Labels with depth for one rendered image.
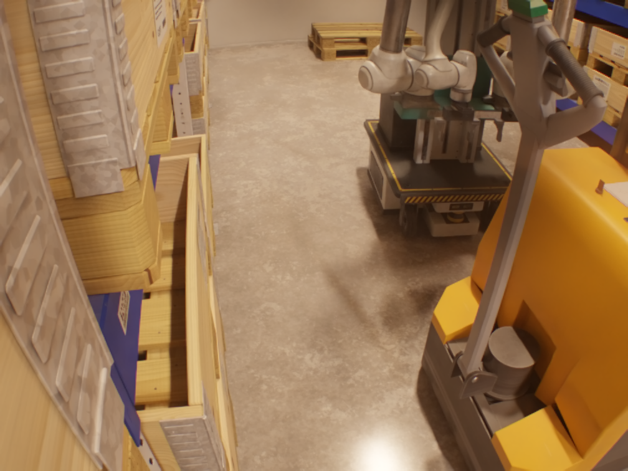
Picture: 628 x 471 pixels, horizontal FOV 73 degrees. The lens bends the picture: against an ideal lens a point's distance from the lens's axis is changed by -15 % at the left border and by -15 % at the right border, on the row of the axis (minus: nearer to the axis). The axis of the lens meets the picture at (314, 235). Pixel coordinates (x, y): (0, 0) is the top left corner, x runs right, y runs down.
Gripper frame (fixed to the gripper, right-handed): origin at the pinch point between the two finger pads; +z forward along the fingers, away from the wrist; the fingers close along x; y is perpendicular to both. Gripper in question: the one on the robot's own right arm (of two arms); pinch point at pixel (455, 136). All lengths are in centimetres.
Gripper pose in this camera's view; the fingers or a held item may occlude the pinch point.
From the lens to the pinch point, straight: 215.8
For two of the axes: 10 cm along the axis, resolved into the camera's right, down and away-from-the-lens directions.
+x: -10.0, 0.5, -0.7
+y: -0.9, -5.8, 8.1
